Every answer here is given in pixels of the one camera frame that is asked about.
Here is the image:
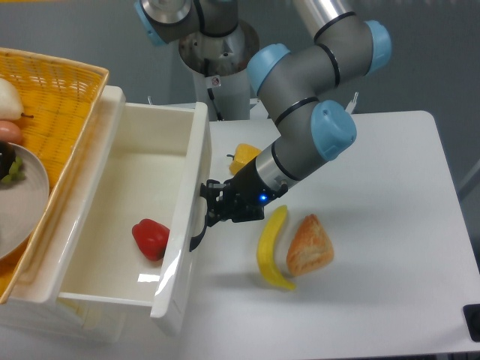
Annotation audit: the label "yellow banana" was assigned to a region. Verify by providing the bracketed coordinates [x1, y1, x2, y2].
[256, 205, 296, 291]

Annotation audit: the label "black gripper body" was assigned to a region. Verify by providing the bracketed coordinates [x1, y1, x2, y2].
[223, 160, 288, 211]

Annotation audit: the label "yellow bell pepper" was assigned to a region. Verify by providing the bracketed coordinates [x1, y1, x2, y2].
[227, 143, 262, 175]

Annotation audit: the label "triangular puff pastry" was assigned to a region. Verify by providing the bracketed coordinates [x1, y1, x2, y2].
[286, 214, 335, 277]

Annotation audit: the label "dark purple grapes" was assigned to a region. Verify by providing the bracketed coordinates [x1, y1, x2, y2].
[0, 140, 26, 185]

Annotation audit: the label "white drawer cabinet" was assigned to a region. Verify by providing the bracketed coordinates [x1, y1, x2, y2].
[0, 85, 188, 344]

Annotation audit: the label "grey plate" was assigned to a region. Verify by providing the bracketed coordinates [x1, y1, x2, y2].
[1, 144, 50, 258]

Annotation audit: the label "red bell pepper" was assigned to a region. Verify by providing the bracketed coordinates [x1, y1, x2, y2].
[131, 218, 170, 262]

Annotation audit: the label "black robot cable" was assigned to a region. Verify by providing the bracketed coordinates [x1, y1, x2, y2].
[202, 58, 224, 122]

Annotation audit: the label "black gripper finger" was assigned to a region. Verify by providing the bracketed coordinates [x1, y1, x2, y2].
[200, 179, 227, 227]
[220, 206, 265, 222]

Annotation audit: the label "yellow wicker basket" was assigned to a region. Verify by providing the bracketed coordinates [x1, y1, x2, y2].
[1, 48, 109, 303]

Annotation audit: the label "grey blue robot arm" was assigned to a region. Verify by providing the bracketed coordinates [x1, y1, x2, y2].
[134, 1, 392, 227]

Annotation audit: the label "black corner object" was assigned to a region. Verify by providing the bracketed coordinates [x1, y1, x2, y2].
[463, 304, 480, 343]

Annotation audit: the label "white top drawer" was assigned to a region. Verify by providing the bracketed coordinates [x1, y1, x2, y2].
[58, 100, 213, 319]

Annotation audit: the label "white pear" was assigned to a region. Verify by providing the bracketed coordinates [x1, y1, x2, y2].
[0, 78, 34, 122]

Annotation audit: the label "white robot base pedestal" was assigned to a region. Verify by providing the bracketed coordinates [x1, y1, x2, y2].
[148, 20, 278, 122]

